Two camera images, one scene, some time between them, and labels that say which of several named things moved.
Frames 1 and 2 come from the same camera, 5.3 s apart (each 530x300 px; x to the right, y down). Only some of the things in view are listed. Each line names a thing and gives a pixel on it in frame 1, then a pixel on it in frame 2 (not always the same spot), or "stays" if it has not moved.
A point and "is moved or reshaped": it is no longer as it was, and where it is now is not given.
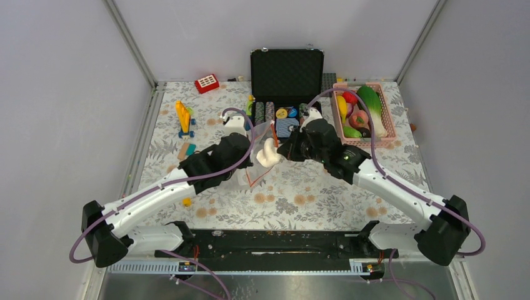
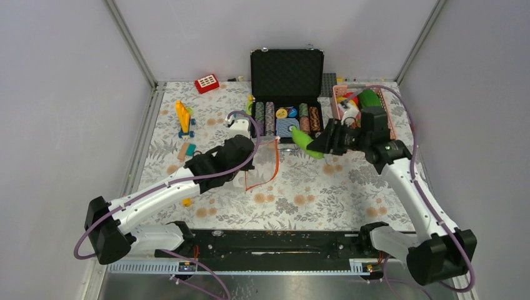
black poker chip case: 284,84 stays
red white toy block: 207,84 stays
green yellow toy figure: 249,104 stays
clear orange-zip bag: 255,170 is moved or reshaped
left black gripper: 245,164 stays
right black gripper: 289,149 → 329,140
